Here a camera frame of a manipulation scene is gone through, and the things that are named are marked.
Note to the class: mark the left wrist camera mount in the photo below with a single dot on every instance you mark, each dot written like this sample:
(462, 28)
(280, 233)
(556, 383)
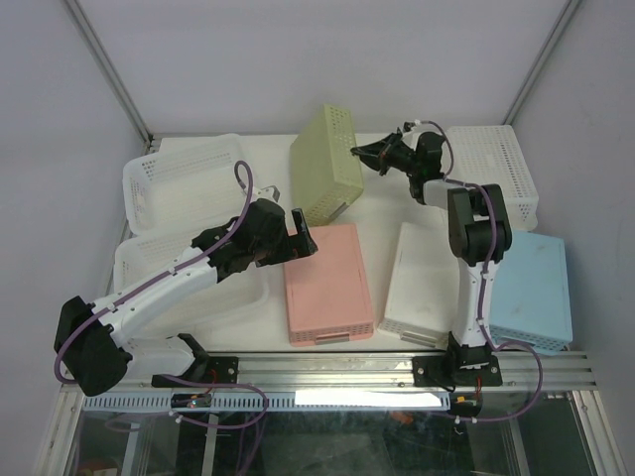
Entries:
(270, 192)

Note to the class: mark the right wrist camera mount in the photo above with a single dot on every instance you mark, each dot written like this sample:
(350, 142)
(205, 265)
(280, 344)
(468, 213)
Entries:
(411, 126)

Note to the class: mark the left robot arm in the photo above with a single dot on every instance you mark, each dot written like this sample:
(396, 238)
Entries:
(96, 343)

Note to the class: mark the white cable duct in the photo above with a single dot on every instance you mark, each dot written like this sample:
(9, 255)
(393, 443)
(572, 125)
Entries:
(303, 401)

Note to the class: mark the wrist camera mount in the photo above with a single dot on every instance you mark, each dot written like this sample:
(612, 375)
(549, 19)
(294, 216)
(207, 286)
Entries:
(411, 126)
(270, 192)

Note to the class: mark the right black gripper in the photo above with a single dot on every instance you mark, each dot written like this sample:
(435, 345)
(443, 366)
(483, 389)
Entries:
(376, 155)

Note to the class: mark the yellow-green perforated basket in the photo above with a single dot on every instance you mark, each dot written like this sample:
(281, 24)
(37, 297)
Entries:
(325, 177)

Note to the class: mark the translucent white basket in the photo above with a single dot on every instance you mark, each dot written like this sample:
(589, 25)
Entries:
(492, 154)
(139, 257)
(182, 185)

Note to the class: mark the aluminium mounting rail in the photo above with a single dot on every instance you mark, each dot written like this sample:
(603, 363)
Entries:
(514, 372)

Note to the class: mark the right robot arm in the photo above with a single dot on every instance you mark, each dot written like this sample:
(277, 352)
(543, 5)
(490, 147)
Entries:
(479, 234)

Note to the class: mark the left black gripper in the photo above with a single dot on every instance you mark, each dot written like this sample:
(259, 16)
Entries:
(295, 246)

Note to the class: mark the cream white perforated basket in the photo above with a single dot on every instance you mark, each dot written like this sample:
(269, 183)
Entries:
(422, 296)

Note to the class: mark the pink perforated basket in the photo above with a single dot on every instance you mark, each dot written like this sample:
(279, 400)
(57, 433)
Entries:
(327, 294)

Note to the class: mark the blue perforated basket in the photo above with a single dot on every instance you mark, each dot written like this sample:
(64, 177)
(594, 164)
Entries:
(531, 298)

